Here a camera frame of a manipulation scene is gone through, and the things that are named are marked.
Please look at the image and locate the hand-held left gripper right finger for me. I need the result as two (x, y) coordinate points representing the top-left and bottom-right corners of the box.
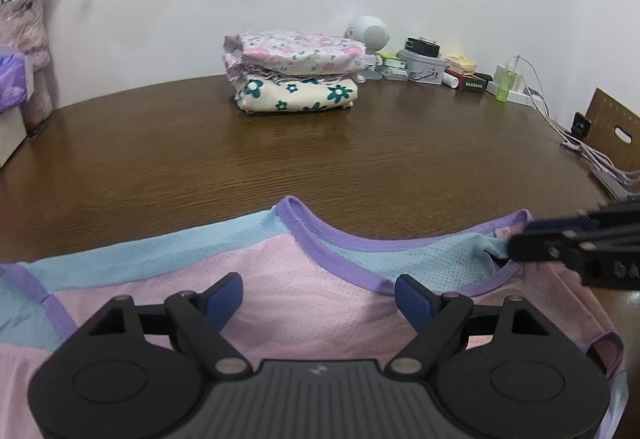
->
(390, 274), (547, 377)

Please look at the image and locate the grey power strip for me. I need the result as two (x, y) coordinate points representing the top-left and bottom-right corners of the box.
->
(590, 166), (640, 201)

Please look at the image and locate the yellow pink toy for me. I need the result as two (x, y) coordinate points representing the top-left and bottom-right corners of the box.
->
(445, 55), (476, 74)

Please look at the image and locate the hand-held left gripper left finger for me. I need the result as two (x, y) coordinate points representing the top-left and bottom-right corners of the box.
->
(87, 271), (246, 378)

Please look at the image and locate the brown cardboard box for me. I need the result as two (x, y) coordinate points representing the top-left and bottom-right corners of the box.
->
(581, 88), (640, 171)

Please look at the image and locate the grey printed tin box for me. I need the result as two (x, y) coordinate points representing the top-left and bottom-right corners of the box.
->
(398, 50), (448, 85)

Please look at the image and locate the pink blue mesh shirt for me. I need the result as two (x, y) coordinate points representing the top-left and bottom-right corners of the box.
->
(0, 196), (629, 439)

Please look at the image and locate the pink floral folded cloth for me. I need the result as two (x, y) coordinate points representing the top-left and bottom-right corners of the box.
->
(222, 29), (368, 84)

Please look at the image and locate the white robot speaker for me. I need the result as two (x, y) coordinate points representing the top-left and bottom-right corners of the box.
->
(347, 15), (390, 83)

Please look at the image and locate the white power strip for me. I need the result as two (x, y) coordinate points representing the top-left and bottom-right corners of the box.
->
(495, 64), (544, 108)

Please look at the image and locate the green bottle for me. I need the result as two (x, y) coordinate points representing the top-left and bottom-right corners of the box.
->
(495, 64), (516, 104)

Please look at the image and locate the fuzzy purple vase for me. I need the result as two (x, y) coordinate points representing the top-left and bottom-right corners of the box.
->
(0, 0), (54, 131)

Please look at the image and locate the green floral folded cloth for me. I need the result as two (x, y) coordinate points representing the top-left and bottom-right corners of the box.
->
(234, 75), (359, 114)

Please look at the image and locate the green white box stack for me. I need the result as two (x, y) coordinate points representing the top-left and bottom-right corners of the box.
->
(377, 52), (409, 80)

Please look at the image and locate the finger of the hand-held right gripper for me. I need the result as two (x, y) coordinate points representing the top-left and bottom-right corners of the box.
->
(527, 200), (640, 233)
(509, 231), (586, 263)

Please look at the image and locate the red box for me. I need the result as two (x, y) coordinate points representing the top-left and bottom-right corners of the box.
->
(446, 67), (494, 84)

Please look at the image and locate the white cable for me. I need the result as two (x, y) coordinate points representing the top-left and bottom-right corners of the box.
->
(514, 54), (577, 141)

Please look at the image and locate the pink cable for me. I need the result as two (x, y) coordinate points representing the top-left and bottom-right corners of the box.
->
(560, 138), (640, 186)

